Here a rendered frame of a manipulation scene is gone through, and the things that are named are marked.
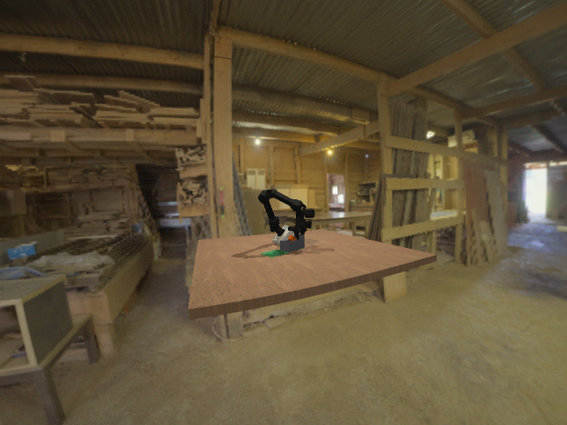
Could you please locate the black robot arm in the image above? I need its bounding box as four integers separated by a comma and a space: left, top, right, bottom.
258, 189, 315, 236

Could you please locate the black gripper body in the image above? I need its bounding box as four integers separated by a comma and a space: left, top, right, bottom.
288, 218, 306, 231

